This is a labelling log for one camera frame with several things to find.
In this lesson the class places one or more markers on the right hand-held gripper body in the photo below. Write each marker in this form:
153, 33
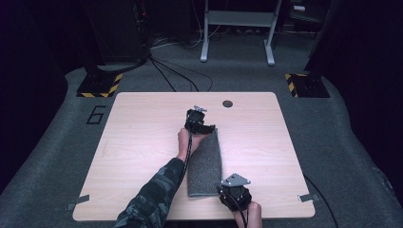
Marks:
236, 194

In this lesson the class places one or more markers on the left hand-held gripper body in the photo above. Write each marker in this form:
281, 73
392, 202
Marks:
195, 120

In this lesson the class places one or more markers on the dark grey cloth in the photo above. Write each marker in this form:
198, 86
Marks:
205, 164

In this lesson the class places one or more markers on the person's right hand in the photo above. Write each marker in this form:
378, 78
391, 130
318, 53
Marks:
252, 217

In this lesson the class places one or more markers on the person's left hand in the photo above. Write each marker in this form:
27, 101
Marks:
187, 142

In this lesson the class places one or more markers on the black hazard-striped stand base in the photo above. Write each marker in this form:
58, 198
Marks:
99, 85
309, 85

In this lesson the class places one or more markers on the dark equipment cabinet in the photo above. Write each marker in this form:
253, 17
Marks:
114, 28

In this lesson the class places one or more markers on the round dark table grommet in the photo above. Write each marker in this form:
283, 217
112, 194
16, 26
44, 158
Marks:
227, 104

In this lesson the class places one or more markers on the white metal stand frame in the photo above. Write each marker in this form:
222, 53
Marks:
240, 18

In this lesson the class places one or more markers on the grey tape strip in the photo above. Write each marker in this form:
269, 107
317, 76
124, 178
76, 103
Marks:
77, 202
308, 198

